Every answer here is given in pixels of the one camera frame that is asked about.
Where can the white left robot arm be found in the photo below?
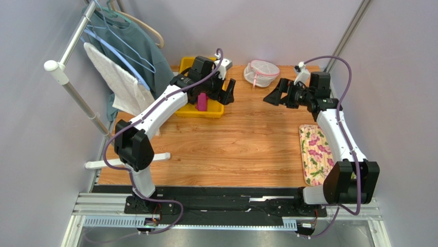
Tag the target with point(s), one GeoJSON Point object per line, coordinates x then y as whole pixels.
{"type": "Point", "coordinates": [133, 138]}

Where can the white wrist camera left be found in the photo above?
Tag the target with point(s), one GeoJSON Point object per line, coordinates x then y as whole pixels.
{"type": "Point", "coordinates": [225, 65]}

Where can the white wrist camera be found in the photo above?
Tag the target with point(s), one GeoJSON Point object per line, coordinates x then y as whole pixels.
{"type": "Point", "coordinates": [225, 65]}
{"type": "Point", "coordinates": [302, 73]}

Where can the beige hanger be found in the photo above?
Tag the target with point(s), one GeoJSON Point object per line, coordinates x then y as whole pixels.
{"type": "Point", "coordinates": [117, 8]}

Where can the teal shirt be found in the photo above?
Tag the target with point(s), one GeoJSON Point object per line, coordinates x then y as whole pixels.
{"type": "Point", "coordinates": [129, 61]}

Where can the pink paper napkin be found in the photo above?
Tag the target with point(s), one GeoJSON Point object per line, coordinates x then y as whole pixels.
{"type": "Point", "coordinates": [202, 102]}

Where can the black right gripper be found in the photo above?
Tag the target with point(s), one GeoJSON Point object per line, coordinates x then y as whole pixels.
{"type": "Point", "coordinates": [287, 94]}

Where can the blue hanger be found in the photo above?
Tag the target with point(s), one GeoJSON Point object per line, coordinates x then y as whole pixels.
{"type": "Point", "coordinates": [128, 46]}

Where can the yellow plastic bin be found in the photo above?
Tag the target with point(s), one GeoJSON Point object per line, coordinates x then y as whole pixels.
{"type": "Point", "coordinates": [214, 109]}

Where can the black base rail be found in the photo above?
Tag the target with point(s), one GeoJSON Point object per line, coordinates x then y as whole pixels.
{"type": "Point", "coordinates": [224, 206]}

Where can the floral tray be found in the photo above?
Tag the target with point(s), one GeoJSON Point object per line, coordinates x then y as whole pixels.
{"type": "Point", "coordinates": [317, 159]}

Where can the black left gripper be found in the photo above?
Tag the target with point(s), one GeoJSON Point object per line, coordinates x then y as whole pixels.
{"type": "Point", "coordinates": [225, 98]}

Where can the white mesh laundry bag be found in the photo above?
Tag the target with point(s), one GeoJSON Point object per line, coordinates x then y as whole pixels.
{"type": "Point", "coordinates": [260, 73]}

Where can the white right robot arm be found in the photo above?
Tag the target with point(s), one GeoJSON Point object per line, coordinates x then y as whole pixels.
{"type": "Point", "coordinates": [353, 178]}

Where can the white towel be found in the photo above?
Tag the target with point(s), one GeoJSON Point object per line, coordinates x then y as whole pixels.
{"type": "Point", "coordinates": [130, 96]}

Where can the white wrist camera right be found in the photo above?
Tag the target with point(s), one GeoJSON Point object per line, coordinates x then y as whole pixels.
{"type": "Point", "coordinates": [302, 73]}

